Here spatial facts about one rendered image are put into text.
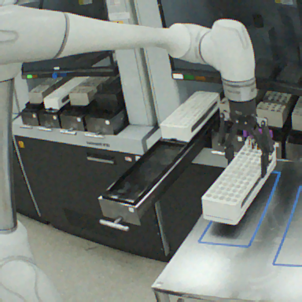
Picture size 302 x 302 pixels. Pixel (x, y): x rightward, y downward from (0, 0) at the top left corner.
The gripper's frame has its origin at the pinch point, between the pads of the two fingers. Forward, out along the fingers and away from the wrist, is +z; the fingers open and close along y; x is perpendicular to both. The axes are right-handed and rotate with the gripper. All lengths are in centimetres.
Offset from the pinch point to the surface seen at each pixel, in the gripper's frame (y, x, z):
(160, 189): -29.2, -2.2, 12.2
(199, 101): -39, 41, 5
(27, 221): -164, 25, 91
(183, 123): -34.7, 22.7, 4.1
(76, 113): -90, 28, 9
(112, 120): -71, 29, 11
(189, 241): -5.3, -24.1, 8.8
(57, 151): -107, 26, 29
